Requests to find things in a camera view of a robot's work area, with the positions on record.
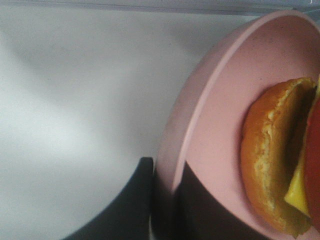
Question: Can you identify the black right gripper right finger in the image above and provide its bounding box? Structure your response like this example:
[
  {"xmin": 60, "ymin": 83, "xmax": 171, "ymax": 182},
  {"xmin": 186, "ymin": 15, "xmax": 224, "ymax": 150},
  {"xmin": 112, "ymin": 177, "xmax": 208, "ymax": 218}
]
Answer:
[{"xmin": 174, "ymin": 163, "xmax": 282, "ymax": 240}]

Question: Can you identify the pink round plate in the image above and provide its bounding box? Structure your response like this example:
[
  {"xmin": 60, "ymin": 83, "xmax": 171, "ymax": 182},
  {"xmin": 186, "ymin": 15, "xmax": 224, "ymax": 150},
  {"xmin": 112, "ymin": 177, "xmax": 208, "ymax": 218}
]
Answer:
[{"xmin": 151, "ymin": 10, "xmax": 320, "ymax": 240}]

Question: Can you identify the burger with cheese and lettuce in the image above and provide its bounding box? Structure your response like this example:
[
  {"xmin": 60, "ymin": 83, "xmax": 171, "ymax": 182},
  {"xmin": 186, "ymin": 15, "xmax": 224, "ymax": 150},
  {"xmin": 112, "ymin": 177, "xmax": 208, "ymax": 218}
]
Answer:
[{"xmin": 240, "ymin": 77, "xmax": 320, "ymax": 238}]

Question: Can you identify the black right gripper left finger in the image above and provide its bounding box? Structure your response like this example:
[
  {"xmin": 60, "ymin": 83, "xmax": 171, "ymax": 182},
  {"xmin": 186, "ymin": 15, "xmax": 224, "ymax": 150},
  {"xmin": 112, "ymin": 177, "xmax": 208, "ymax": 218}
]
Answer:
[{"xmin": 65, "ymin": 157, "xmax": 154, "ymax": 240}]

